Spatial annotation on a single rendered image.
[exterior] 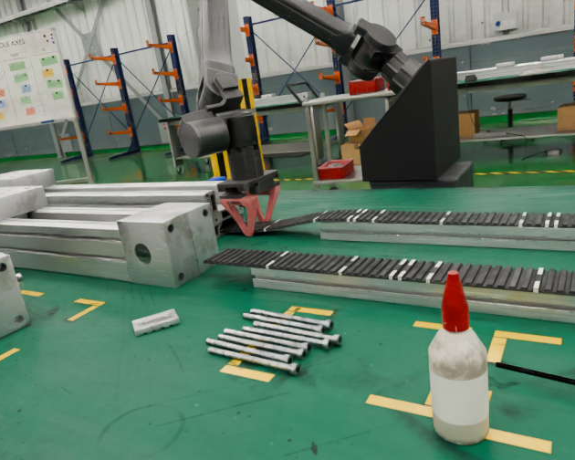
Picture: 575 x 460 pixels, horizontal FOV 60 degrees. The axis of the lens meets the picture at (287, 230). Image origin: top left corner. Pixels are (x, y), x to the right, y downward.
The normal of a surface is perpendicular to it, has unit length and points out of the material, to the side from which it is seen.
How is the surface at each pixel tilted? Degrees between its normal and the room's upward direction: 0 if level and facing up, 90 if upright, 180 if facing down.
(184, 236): 90
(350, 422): 0
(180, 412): 0
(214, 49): 43
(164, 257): 90
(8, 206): 90
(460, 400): 90
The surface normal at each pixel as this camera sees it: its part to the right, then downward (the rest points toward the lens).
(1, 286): 0.77, 0.07
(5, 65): -0.17, 0.30
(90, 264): -0.51, 0.31
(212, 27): 0.32, -0.56
